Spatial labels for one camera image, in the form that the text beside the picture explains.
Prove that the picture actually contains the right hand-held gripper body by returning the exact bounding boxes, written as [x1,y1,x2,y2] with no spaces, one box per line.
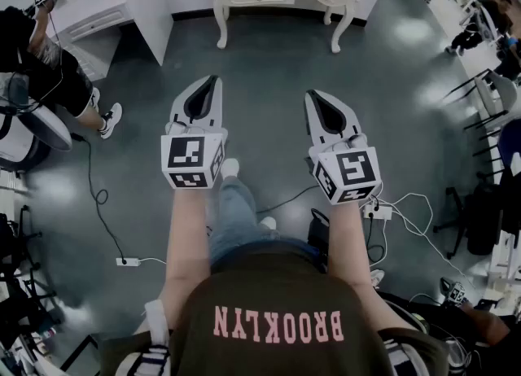
[307,128,383,207]

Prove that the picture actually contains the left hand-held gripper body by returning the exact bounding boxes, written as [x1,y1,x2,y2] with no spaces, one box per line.
[160,116,230,190]

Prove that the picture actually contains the another person's forearm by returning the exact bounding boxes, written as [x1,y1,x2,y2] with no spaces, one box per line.
[459,299,512,347]

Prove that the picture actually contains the person's right forearm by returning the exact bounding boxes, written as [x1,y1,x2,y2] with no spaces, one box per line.
[325,199,412,330]

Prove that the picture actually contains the person's left forearm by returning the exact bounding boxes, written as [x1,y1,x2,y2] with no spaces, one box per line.
[156,185,217,318]

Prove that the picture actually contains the person's blue jeans legs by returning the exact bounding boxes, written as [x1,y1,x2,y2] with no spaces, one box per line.
[208,177,322,269]

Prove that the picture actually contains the black office chair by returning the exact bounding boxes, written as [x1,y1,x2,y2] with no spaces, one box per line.
[432,181,516,261]

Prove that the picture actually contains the grey chair with black legs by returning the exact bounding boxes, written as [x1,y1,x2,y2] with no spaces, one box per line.
[442,68,520,158]

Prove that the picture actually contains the white round chair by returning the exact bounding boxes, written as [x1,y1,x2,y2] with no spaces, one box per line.
[0,72,73,174]

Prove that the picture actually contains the person's dark printed t-shirt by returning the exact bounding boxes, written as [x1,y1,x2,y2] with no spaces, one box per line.
[99,243,451,376]

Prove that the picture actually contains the black metal stand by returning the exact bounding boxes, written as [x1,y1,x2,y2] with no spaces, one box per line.
[0,203,66,330]

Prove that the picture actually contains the black floor cable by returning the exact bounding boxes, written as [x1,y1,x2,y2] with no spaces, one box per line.
[69,132,126,260]
[254,185,322,215]

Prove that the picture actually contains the white floor cable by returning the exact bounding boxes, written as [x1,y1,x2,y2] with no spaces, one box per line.
[380,192,477,290]

